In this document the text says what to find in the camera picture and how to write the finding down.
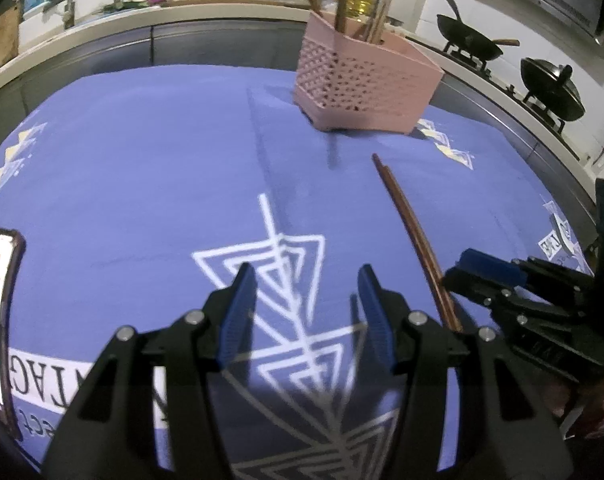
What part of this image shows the black wok with wooden handle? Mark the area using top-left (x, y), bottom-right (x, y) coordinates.
top-left (437, 0), bottom-right (521, 63)

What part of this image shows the black wok with lid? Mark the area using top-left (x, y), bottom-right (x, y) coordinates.
top-left (520, 57), bottom-right (585, 122)

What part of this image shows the blue printed tablecloth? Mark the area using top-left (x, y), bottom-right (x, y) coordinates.
top-left (0, 64), bottom-right (595, 480)

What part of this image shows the brown wooden chopstick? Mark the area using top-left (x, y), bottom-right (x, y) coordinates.
top-left (379, 162), bottom-right (463, 333)
top-left (372, 154), bottom-right (457, 333)

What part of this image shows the pink perforated plastic basket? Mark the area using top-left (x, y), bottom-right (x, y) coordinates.
top-left (294, 10), bottom-right (445, 136)

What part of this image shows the wooden cutting board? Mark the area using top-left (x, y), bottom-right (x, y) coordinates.
top-left (0, 0), bottom-right (22, 76)

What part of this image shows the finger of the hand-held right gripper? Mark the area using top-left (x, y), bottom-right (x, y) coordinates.
top-left (442, 267), bottom-right (515, 313)
top-left (459, 249), bottom-right (582, 288)

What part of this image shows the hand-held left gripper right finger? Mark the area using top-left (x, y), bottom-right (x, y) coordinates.
top-left (358, 264), bottom-right (572, 480)

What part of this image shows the person's right hand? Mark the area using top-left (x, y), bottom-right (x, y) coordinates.
top-left (544, 377), bottom-right (604, 438)

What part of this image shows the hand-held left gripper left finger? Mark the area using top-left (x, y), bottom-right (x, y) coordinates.
top-left (42, 262), bottom-right (257, 480)

